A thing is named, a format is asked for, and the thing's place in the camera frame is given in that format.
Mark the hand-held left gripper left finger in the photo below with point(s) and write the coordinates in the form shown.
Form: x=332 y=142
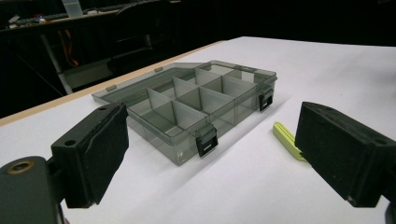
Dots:
x=93 y=152

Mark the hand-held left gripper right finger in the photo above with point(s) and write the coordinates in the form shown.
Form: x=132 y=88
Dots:
x=339 y=149

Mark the lime green plastic tool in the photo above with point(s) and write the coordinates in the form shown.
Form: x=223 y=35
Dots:
x=288 y=140

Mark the clear grey compartment organizer box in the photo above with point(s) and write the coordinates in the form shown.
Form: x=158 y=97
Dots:
x=193 y=105

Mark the metal stand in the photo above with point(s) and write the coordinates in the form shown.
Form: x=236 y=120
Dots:
x=56 y=62

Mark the dark shelf with equipment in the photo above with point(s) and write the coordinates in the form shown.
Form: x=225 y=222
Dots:
x=59 y=17

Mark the translucent white container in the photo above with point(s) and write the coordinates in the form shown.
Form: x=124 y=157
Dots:
x=72 y=8

